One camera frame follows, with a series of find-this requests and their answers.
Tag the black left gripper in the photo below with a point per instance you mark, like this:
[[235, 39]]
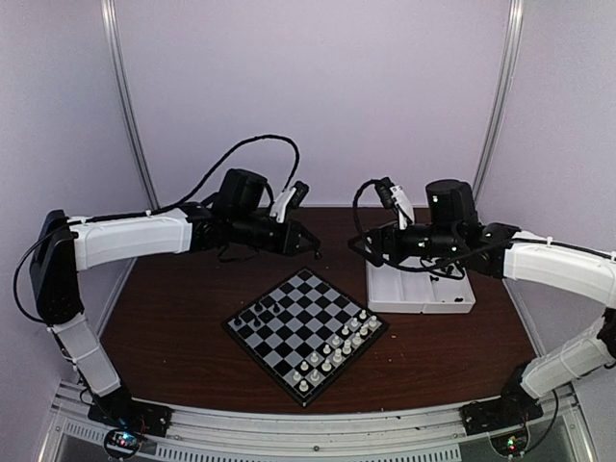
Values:
[[291, 234]]

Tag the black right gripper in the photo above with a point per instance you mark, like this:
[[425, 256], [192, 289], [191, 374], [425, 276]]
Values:
[[389, 236]]

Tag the white plastic divided tray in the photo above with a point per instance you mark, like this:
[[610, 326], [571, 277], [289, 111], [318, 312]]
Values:
[[393, 291]]

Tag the black white chessboard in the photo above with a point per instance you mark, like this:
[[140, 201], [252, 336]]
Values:
[[309, 304]]

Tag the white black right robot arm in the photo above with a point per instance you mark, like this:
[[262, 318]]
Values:
[[505, 251]]

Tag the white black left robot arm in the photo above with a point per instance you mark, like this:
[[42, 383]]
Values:
[[68, 247]]

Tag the pile of black chess pieces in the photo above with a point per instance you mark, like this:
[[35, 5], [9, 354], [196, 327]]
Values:
[[447, 290]]

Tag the white chess piece row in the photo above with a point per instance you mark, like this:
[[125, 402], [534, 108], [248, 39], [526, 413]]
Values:
[[327, 356]]

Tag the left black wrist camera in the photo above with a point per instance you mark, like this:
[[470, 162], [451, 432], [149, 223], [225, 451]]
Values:
[[301, 189]]

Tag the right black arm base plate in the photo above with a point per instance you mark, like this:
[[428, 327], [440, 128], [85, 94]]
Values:
[[513, 407]]

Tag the front aluminium rail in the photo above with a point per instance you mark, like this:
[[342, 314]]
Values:
[[433, 433]]

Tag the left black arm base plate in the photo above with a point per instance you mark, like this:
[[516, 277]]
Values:
[[120, 409]]

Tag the right aluminium frame post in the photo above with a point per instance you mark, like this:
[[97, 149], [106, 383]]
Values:
[[508, 61]]

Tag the aluminium frame post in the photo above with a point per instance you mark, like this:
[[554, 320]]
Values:
[[109, 17], [508, 61]]

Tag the left aluminium frame post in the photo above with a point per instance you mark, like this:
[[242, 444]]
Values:
[[109, 17]]

